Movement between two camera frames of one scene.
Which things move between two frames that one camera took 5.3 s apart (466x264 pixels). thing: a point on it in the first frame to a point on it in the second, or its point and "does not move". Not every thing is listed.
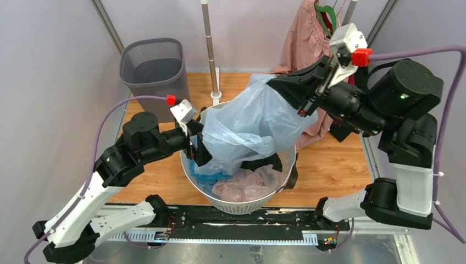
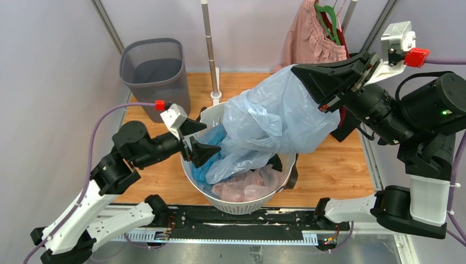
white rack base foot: x=216 y=97 does not move
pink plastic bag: x=250 y=185 does not move
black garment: x=342 y=132 does not move
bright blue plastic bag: x=207 y=177 to x=211 y=136
